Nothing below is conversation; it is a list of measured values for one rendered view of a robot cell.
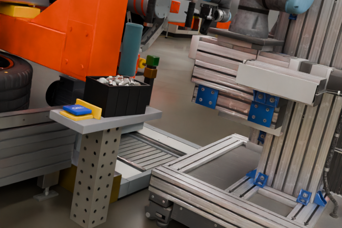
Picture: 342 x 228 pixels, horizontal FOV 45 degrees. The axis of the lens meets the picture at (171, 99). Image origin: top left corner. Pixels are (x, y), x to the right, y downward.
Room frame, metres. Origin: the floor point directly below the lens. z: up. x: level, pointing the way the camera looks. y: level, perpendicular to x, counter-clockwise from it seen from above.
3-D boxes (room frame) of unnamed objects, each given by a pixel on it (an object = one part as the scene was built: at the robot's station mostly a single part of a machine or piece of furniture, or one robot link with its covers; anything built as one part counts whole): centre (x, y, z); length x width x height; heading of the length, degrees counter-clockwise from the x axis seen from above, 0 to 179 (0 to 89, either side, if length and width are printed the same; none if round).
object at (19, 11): (1.93, 0.78, 0.71); 0.14 x 0.14 x 0.05; 57
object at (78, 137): (1.98, 0.48, 0.26); 0.42 x 0.18 x 0.35; 57
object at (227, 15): (2.52, -0.20, 0.85); 0.11 x 0.08 x 0.09; 147
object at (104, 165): (1.45, 0.23, 0.21); 0.10 x 0.10 x 0.42; 57
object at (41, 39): (1.84, 0.64, 0.69); 0.52 x 0.17 x 0.35; 57
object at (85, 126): (1.48, 0.21, 0.44); 0.43 x 0.17 x 0.03; 147
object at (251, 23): (1.59, -0.24, 0.87); 0.15 x 0.15 x 0.10
